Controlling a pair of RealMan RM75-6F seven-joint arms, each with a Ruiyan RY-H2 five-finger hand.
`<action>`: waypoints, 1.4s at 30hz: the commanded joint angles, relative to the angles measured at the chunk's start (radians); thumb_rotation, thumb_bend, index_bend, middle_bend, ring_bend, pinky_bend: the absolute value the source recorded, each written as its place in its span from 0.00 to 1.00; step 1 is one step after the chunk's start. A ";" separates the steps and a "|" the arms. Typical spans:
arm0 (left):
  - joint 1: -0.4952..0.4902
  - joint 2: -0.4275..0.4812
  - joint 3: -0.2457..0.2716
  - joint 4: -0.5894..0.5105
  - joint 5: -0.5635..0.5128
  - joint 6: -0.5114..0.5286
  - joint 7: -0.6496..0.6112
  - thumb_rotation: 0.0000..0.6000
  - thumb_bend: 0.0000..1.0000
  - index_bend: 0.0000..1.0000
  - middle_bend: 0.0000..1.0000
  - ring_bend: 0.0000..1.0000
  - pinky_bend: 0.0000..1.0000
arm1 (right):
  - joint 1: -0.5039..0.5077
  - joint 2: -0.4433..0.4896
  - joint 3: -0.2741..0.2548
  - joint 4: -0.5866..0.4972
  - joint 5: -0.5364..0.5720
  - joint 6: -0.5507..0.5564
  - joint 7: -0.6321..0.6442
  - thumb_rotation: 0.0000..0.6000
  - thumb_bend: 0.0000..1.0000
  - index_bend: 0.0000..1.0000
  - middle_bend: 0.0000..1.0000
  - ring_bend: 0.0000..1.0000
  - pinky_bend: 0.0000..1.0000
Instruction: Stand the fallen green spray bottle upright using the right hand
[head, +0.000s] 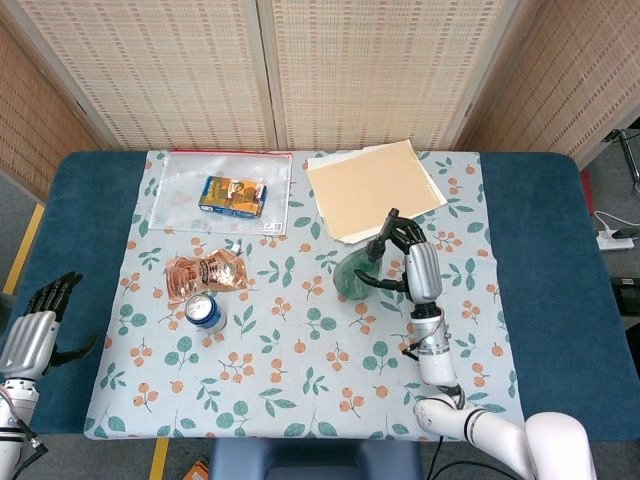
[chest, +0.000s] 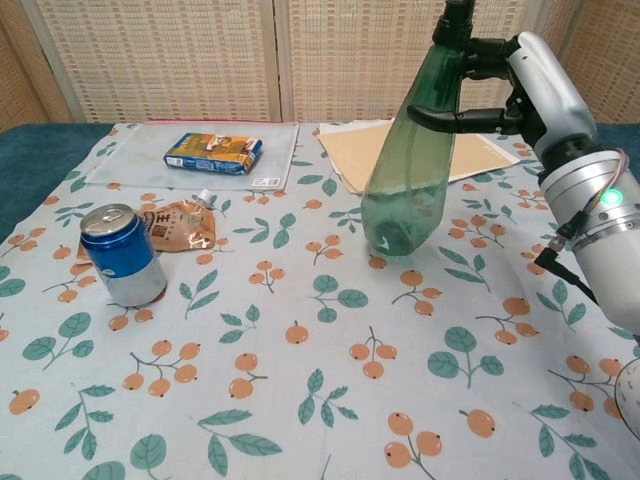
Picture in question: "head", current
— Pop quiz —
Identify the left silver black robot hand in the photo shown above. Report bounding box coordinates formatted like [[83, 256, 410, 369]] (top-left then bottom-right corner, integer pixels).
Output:
[[0, 271, 100, 379]]

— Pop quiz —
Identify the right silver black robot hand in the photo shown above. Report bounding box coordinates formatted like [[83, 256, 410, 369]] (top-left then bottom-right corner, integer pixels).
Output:
[[353, 214, 444, 305]]

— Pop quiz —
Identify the green glass bottle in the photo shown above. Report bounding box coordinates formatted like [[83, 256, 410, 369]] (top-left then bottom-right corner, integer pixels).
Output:
[[333, 207, 401, 301]]

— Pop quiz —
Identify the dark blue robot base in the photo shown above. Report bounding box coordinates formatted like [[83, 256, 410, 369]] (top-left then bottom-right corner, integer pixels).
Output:
[[208, 439, 424, 480]]

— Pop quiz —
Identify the tan paper folder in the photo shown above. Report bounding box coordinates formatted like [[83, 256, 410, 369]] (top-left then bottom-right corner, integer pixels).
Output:
[[304, 139, 448, 244]]

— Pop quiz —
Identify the dark teal table cover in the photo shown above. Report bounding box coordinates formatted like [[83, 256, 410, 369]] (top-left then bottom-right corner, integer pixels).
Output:
[[9, 151, 632, 444]]

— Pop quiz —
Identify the floral fruit print tablecloth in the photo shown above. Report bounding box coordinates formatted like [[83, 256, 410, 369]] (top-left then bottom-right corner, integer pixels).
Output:
[[82, 149, 525, 442]]

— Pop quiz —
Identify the blue silver drink can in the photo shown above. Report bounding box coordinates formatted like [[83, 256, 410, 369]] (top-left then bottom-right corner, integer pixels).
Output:
[[183, 293, 227, 335]]

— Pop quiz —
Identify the white power strip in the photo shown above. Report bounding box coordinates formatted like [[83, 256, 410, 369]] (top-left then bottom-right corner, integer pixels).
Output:
[[595, 227, 635, 251]]

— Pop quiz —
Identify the orange foil spout pouch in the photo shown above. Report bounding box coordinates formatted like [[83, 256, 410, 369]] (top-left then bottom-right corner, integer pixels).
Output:
[[164, 239, 250, 307]]

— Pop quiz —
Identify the woven folding screen panel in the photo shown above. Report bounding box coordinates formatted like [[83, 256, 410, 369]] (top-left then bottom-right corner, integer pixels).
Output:
[[257, 0, 546, 154], [0, 19, 116, 202], [0, 0, 279, 154], [452, 0, 640, 171]]

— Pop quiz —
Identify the clear zip document bag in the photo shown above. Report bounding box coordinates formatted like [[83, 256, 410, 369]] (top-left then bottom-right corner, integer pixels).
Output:
[[148, 149, 294, 236]]

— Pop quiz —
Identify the black box on floor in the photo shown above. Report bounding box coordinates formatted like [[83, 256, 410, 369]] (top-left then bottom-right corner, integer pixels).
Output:
[[610, 274, 640, 316]]

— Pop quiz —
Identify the blue yellow carton box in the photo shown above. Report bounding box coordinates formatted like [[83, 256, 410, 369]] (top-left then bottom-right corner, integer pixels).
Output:
[[198, 174, 268, 219]]

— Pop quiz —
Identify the orange box on floor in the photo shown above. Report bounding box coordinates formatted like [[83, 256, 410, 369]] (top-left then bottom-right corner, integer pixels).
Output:
[[182, 458, 210, 480]]

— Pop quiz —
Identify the black metal stand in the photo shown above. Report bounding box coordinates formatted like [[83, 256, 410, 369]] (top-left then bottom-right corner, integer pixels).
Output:
[[602, 128, 640, 194]]

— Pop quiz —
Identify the white power cable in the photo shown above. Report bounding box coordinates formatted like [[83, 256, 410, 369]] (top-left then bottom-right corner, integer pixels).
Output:
[[593, 209, 626, 234]]

